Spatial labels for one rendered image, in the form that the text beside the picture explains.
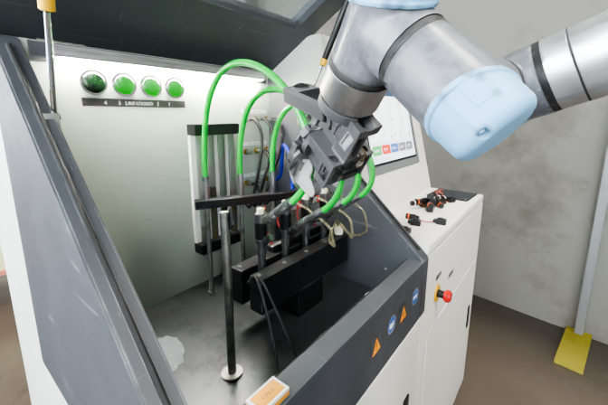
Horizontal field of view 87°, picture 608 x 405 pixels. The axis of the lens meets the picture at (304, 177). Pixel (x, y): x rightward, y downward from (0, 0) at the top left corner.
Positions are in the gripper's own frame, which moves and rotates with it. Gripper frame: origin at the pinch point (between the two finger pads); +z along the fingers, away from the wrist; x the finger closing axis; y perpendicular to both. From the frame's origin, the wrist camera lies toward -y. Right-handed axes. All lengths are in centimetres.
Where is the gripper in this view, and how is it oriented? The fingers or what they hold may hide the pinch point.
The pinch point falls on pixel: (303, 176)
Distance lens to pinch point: 56.3
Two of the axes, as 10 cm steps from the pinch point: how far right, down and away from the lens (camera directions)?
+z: -2.2, 5.6, 8.0
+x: 8.3, -3.1, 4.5
